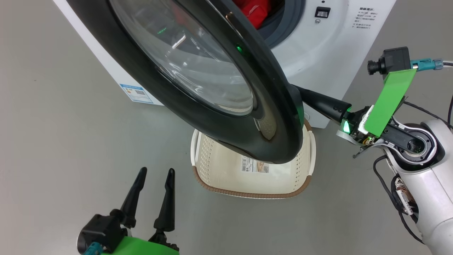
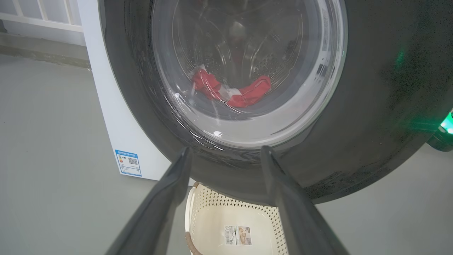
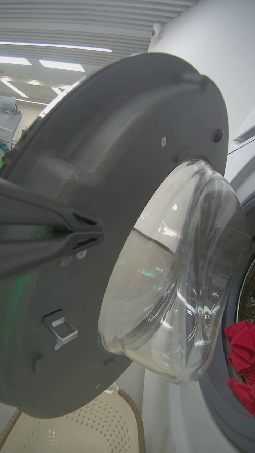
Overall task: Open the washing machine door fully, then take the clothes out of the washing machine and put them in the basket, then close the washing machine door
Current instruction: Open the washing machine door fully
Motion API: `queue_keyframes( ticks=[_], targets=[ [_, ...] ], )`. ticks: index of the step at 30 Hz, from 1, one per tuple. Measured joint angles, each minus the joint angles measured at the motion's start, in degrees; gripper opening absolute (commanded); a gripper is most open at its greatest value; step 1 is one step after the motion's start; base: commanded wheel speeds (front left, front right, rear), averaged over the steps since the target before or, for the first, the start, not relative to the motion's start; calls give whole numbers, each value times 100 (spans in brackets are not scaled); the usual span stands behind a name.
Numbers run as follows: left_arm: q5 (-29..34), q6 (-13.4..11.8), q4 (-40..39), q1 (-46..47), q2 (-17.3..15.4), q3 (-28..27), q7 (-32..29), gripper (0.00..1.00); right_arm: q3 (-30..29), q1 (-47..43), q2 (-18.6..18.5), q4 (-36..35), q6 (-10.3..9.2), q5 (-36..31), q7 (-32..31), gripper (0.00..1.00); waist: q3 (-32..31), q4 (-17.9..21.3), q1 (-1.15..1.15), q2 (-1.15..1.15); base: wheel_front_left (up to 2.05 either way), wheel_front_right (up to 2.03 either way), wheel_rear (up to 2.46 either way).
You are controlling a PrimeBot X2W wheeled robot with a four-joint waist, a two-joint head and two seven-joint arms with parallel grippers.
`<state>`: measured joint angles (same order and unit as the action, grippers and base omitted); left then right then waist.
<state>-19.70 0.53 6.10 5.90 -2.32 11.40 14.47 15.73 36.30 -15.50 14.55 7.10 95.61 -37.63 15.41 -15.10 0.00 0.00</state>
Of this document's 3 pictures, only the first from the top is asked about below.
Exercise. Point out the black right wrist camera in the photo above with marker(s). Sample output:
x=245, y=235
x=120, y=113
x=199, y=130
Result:
x=394, y=60

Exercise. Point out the cream basket with brown rim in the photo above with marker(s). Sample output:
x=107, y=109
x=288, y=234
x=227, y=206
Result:
x=226, y=177

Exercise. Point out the basket product label sticker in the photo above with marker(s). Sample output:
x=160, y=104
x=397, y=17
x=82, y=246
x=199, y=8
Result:
x=253, y=165

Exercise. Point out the white front-load washing machine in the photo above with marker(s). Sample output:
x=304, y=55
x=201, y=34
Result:
x=318, y=53

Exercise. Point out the red and white garment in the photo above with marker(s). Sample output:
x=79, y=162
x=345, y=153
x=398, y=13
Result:
x=256, y=12

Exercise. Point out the blue energy label sticker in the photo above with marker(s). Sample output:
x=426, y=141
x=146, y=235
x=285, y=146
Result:
x=136, y=94

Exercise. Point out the black round glass washer door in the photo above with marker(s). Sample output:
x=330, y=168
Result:
x=276, y=117

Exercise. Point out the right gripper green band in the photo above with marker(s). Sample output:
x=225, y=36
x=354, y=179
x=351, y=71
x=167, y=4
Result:
x=385, y=102

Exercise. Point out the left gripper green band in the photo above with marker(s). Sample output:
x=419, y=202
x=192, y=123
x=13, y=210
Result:
x=141, y=248

